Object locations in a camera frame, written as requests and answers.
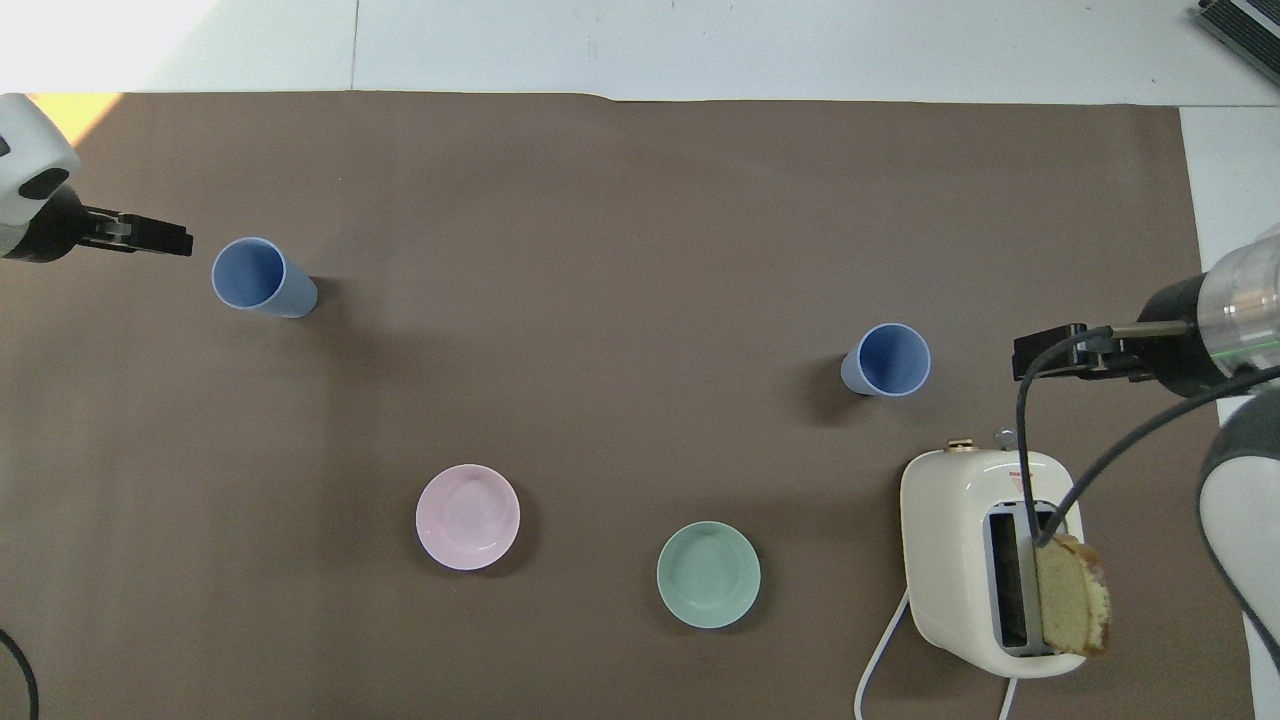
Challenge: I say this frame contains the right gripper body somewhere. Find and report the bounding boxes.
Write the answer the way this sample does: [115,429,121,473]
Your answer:
[1092,272,1220,399]

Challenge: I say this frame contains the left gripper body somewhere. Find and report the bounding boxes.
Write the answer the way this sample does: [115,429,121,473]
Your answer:
[3,184,137,264]

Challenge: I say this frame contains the blue cup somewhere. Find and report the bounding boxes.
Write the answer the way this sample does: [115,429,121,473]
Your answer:
[211,236,320,320]
[839,322,933,399]

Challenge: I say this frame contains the bread slice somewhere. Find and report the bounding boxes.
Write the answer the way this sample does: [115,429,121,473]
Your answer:
[1032,532,1112,660]

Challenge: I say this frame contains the cream toaster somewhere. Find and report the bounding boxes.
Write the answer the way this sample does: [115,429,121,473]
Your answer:
[898,437,1087,680]

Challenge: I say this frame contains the pink bowl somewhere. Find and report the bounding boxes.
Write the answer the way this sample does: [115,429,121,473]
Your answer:
[415,463,522,573]

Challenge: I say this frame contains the green bowl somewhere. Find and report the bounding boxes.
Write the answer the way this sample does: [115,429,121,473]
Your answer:
[655,520,763,631]

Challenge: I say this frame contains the black cable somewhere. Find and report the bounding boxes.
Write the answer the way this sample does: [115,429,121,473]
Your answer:
[1015,322,1280,550]
[0,628,40,720]

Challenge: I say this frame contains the white power cord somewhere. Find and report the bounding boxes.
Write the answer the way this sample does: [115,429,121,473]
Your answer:
[854,588,1019,720]

